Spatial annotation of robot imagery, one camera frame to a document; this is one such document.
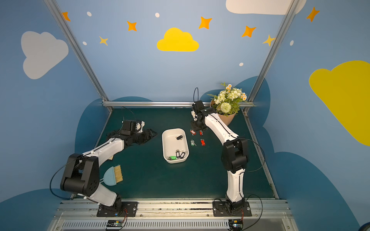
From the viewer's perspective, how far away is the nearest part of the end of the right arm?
0.68 m

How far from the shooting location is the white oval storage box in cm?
93

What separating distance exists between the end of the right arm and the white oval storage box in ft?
0.56
